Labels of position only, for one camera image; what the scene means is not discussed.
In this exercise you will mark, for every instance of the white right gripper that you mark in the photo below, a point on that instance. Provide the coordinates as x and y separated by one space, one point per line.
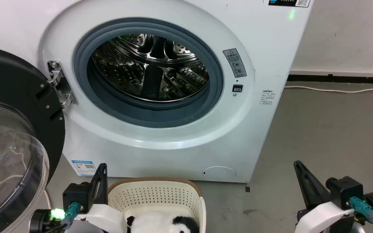
322 218

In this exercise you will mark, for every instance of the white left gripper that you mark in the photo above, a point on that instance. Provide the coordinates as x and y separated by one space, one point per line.
104 216

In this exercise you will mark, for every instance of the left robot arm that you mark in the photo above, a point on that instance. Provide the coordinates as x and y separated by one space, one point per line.
42 221

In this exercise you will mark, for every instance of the white front-load washing machine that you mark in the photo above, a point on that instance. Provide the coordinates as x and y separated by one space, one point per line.
173 161

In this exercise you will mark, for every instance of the blue white QR label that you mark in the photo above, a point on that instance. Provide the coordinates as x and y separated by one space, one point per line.
84 167

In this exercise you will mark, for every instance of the cream perforated laundry basket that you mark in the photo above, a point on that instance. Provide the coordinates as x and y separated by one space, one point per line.
155 195

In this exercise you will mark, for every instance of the panda plush toy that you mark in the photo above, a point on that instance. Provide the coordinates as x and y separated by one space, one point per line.
160 225

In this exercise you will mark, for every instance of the grey rubber door gasket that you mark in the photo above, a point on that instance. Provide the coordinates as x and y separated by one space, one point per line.
108 103

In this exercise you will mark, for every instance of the round filter cover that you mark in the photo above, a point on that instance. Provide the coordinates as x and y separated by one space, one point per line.
219 173

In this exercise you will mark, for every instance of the chrome door hinge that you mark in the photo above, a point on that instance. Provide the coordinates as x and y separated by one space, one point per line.
60 84

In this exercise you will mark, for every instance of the black baseboard strip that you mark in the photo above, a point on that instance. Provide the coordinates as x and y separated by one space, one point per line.
338 78

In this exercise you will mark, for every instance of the black door latch socket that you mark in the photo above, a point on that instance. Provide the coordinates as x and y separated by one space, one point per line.
237 88

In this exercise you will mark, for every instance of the steel washer drum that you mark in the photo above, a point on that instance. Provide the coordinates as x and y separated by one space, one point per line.
147 68

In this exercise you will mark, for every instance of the black round glass washer door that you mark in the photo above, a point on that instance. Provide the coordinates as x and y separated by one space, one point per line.
8 97

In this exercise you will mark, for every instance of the grey warning sticker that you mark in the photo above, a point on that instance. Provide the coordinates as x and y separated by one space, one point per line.
235 61

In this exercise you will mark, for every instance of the black QR panel sticker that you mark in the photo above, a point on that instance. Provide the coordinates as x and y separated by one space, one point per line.
290 2

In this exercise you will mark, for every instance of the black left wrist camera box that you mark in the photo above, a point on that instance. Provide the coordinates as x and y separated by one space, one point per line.
76 193

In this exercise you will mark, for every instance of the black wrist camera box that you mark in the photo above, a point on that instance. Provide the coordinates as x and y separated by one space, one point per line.
76 193
346 189

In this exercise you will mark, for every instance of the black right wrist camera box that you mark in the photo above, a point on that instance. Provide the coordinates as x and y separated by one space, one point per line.
346 189

